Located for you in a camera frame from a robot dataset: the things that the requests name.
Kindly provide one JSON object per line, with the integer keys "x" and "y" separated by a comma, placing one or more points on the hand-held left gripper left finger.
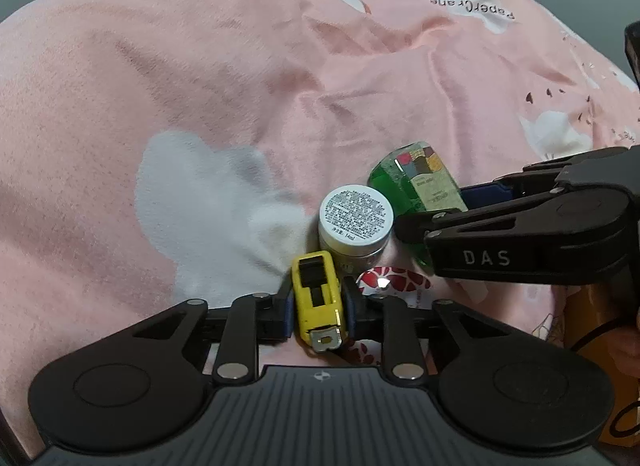
{"x": 288, "y": 313}

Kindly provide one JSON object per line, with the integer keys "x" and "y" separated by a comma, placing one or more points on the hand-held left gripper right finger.
{"x": 350, "y": 308}

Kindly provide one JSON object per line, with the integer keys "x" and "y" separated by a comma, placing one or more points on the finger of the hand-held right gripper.
{"x": 480, "y": 223}
{"x": 482, "y": 194}

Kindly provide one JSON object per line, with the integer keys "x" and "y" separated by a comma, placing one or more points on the yellow tape measure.
{"x": 325, "y": 316}

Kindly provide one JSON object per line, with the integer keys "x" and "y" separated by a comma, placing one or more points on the green liquid bottle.
{"x": 395, "y": 180}

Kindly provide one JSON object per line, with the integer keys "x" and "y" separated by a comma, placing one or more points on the orange cardboard box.
{"x": 585, "y": 326}

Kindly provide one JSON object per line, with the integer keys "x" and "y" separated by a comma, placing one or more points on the red floral white packet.
{"x": 400, "y": 281}

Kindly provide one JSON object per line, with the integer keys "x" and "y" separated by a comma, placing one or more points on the small white-lidded jar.
{"x": 355, "y": 211}

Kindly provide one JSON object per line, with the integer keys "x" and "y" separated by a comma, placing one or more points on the pink printed blanket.
{"x": 150, "y": 70}

